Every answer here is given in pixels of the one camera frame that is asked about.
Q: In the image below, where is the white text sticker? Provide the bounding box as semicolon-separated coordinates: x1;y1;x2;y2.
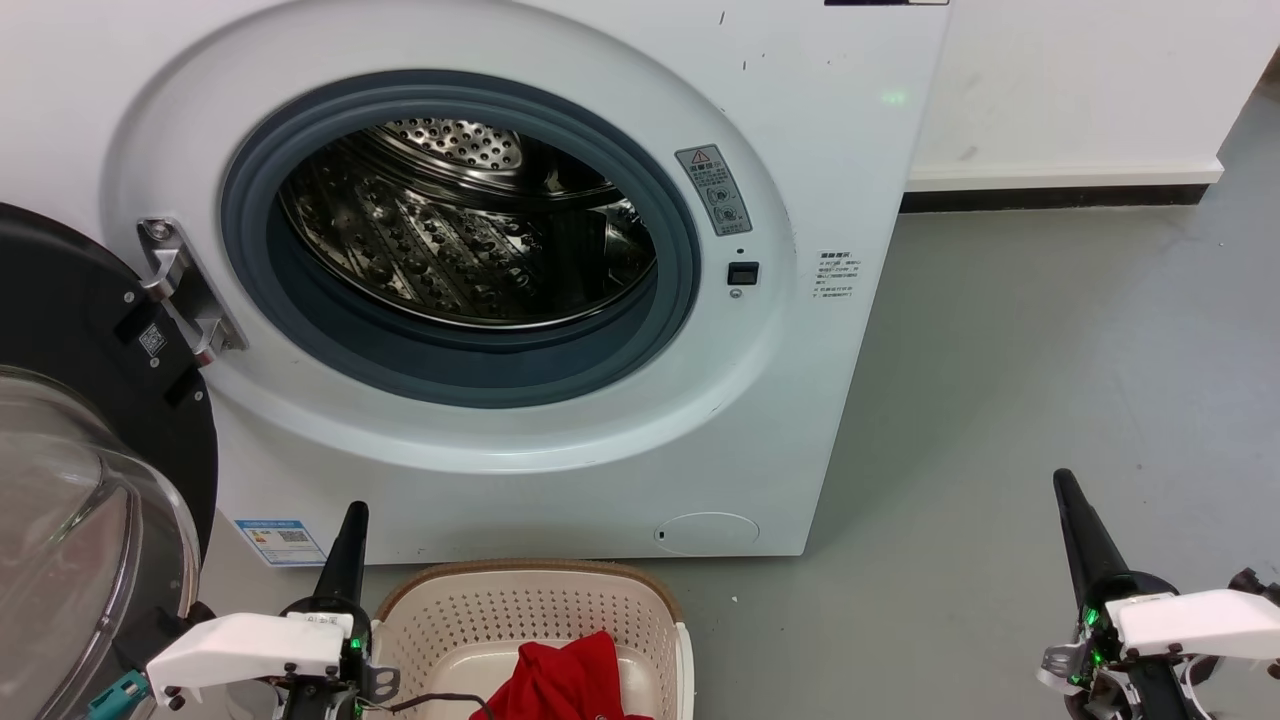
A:
811;249;860;302

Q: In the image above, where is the blue energy label sticker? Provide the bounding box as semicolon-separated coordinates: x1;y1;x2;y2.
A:
234;518;329;569

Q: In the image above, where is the grey warning sticker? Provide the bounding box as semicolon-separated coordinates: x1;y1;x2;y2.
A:
674;144;754;239

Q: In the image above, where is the round filter cover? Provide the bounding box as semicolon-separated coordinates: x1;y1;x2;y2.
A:
654;511;762;557

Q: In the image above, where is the white front-load washing machine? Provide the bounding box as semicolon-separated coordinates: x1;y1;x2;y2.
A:
0;0;952;568

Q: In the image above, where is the black washing machine door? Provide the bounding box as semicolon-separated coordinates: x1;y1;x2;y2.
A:
0;203;220;720

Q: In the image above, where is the cream perforated laundry basket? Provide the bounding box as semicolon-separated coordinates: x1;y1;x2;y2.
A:
365;559;697;720

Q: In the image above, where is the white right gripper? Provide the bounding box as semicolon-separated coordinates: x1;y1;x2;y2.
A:
1038;468;1280;720

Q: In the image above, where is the red garment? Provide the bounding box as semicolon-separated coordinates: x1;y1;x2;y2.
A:
469;630;657;720

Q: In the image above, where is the white cabinet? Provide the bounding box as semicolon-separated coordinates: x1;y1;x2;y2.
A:
904;0;1280;214

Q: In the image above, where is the thin black cable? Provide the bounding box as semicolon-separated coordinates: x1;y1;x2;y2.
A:
385;691;499;720

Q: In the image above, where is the teal cable connector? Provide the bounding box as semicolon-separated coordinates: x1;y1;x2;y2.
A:
87;670;152;720

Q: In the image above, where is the metal door hinge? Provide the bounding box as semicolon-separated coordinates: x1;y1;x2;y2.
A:
137;217;250;367

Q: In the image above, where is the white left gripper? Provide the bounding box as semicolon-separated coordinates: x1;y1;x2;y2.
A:
146;501;402;720

